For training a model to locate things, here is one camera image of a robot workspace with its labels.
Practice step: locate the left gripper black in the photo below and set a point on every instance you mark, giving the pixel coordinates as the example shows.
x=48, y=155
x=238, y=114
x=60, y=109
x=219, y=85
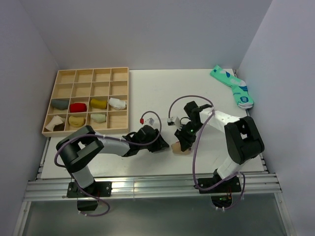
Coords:
x=160, y=144

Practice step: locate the white and brown rolled sock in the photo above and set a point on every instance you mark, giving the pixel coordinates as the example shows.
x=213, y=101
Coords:
x=56, y=120

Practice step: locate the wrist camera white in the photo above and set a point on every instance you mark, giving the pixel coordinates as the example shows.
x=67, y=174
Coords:
x=149, y=121
x=173, y=121

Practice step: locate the grey rolled sock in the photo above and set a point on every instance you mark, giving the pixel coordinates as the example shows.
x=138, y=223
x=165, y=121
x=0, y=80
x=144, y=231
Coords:
x=60, y=104

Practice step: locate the red rolled sock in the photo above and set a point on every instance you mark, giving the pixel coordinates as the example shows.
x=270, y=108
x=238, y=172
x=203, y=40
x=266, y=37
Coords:
x=77, y=108

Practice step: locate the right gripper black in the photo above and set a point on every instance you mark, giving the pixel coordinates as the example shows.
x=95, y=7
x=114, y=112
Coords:
x=186, y=141

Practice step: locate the wooden compartment tray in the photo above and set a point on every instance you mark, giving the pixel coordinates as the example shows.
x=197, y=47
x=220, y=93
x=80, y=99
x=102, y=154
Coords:
x=82, y=85

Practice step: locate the pale green ankle sock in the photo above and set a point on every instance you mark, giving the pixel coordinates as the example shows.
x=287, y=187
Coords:
x=99, y=118

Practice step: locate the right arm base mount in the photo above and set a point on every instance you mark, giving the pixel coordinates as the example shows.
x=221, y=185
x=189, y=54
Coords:
x=231, y=189

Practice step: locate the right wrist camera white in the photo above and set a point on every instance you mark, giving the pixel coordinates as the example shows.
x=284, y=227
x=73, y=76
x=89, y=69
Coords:
x=173, y=121

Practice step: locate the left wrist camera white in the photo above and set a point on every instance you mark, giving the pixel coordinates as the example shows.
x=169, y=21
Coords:
x=149, y=121

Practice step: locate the tan maroon striped sock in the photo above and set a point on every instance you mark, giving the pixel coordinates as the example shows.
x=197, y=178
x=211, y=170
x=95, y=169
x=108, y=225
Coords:
x=176, y=149

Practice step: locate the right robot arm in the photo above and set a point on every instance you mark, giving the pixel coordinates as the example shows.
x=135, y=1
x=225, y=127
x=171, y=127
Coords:
x=243, y=139

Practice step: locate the teal patterned sock pair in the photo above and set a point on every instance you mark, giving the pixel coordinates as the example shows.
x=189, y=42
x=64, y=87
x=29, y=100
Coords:
x=238, y=87

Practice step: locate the mustard yellow rolled sock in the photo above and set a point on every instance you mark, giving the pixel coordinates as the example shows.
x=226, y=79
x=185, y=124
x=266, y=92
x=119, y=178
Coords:
x=98, y=104

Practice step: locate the aluminium frame rail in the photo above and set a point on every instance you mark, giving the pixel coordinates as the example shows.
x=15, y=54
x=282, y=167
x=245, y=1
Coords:
x=142, y=187

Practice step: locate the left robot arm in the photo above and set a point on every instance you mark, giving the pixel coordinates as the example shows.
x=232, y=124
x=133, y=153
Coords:
x=79, y=148

